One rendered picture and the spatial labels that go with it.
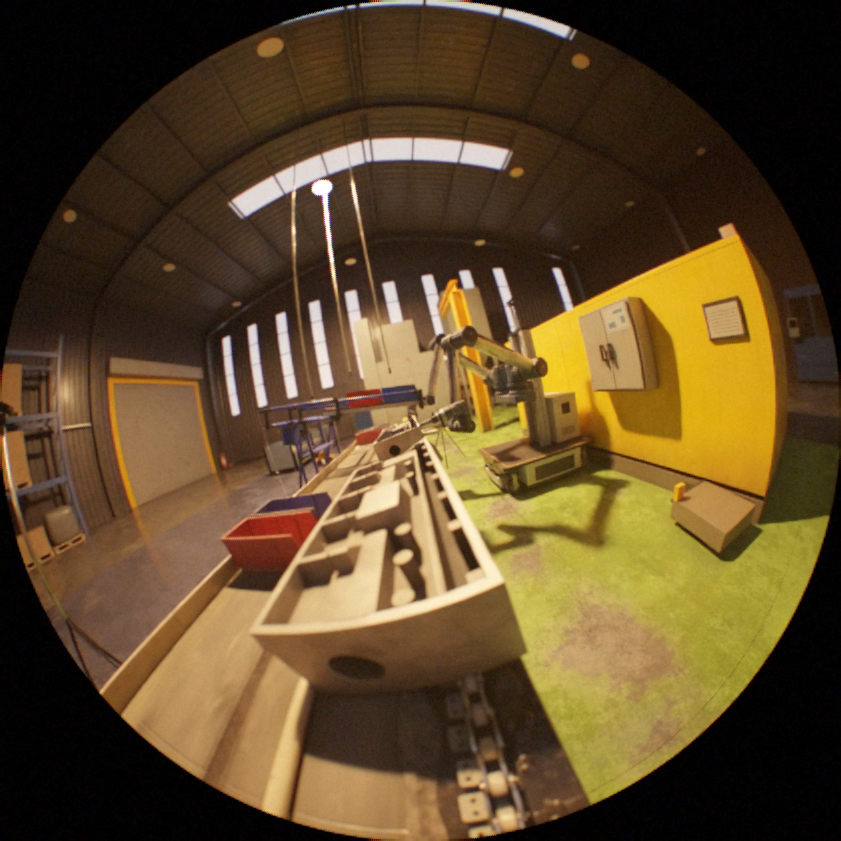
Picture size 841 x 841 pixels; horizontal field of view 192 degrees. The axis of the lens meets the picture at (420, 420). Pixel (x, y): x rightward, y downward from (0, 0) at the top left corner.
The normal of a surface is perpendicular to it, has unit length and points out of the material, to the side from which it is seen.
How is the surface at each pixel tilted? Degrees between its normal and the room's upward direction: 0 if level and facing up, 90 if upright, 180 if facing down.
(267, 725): 0
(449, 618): 90
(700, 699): 0
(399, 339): 90
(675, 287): 90
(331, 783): 0
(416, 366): 90
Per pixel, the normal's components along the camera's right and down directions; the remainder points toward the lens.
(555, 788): -0.22, -0.97
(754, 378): -0.97, 0.22
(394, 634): 0.06, 0.08
